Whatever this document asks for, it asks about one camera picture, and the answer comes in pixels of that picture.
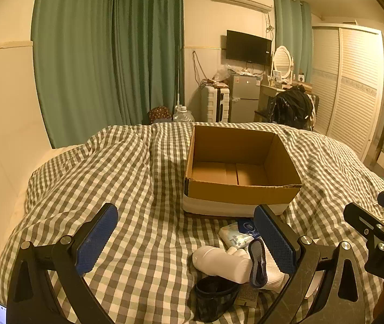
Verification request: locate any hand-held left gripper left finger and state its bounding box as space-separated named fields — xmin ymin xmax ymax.
xmin=8 ymin=203 xmax=120 ymax=324

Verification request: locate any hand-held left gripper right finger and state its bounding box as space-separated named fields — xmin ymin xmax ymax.
xmin=253 ymin=204 xmax=375 ymax=324

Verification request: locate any round blue tin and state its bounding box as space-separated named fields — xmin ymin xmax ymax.
xmin=235 ymin=218 xmax=260 ymax=239

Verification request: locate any light blue tissue pack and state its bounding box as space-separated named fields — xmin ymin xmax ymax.
xmin=218 ymin=223 xmax=257 ymax=249

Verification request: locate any cardboard box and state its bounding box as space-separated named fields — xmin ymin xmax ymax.
xmin=182 ymin=125 xmax=303 ymax=217

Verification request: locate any white animal figure bottle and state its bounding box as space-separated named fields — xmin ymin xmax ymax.
xmin=192 ymin=245 xmax=254 ymax=284

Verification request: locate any black cup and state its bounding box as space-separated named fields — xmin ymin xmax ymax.
xmin=194 ymin=276 xmax=242 ymax=323

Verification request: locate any green checked blanket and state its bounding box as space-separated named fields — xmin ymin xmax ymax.
xmin=0 ymin=121 xmax=384 ymax=324

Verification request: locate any white louvered wardrobe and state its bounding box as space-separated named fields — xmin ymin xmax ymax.
xmin=311 ymin=23 xmax=384 ymax=168

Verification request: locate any black backpack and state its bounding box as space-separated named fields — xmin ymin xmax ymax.
xmin=268 ymin=86 xmax=314 ymax=130

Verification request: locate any beige dressing table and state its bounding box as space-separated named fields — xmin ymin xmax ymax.
xmin=258 ymin=83 xmax=314 ymax=122

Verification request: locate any silver small fridge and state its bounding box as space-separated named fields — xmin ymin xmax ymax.
xmin=229 ymin=73 xmax=260 ymax=123

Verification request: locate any clear water jug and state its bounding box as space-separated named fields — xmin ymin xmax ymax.
xmin=172 ymin=106 xmax=193 ymax=123

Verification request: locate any white suitcase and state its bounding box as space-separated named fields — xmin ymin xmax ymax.
xmin=201 ymin=86 xmax=230 ymax=123

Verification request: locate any clear plastic bag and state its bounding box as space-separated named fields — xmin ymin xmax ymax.
xmin=213 ymin=64 xmax=235 ymax=83

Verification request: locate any white oval vanity mirror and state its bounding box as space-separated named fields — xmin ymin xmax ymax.
xmin=270 ymin=45 xmax=296 ymax=87

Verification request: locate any narrow green curtain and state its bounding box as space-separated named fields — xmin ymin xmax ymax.
xmin=273 ymin=0 xmax=313 ymax=84

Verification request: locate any wall cable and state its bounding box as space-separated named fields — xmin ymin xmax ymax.
xmin=192 ymin=50 xmax=210 ymax=86

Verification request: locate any black wall television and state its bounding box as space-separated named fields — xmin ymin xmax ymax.
xmin=226 ymin=30 xmax=273 ymax=66

